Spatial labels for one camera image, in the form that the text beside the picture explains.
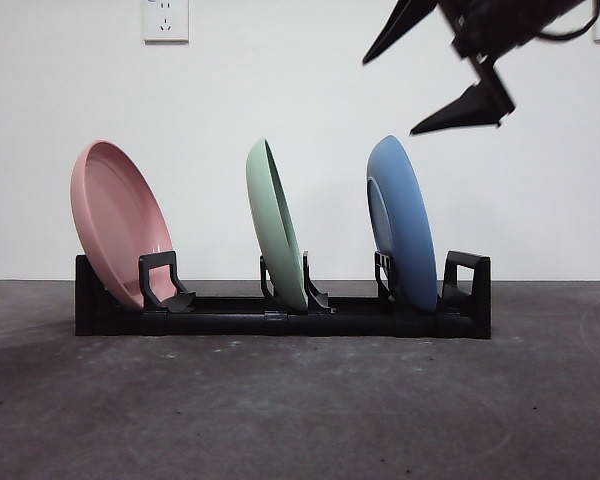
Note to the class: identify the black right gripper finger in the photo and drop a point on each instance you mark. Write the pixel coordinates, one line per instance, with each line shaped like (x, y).
(405, 20)
(467, 110)

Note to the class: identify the blue round plate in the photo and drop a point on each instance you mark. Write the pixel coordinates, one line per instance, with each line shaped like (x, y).
(406, 215)

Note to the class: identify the green round plate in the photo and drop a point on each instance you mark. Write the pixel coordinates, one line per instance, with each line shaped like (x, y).
(269, 220)

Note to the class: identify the pink round plate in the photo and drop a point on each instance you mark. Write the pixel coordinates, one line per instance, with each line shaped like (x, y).
(115, 215)

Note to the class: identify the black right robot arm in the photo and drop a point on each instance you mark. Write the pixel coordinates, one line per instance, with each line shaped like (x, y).
(505, 20)

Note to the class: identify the black plastic dish rack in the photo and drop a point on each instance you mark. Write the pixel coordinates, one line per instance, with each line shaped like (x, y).
(230, 324)

